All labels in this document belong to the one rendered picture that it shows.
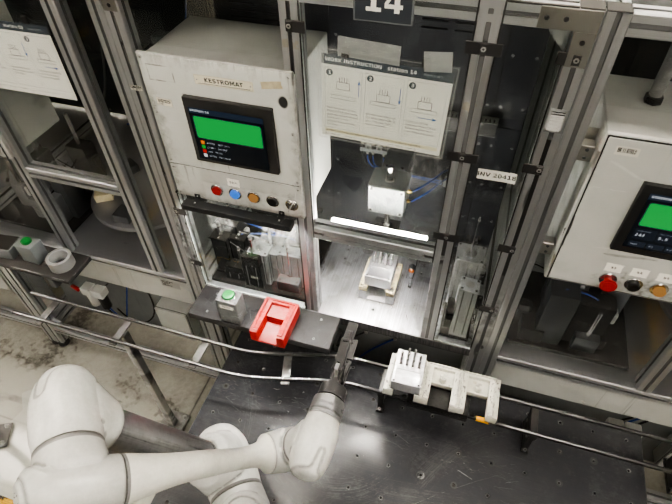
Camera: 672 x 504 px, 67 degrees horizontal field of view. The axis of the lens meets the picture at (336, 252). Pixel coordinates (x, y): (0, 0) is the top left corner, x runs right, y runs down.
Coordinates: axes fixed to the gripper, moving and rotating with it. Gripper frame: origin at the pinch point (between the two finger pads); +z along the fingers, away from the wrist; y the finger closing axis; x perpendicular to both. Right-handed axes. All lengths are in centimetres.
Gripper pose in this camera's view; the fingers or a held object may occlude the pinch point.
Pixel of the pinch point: (351, 338)
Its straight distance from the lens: 153.5
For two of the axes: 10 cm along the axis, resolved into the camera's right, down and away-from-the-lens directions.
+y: -0.2, -6.8, -7.3
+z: 3.0, -7.0, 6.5
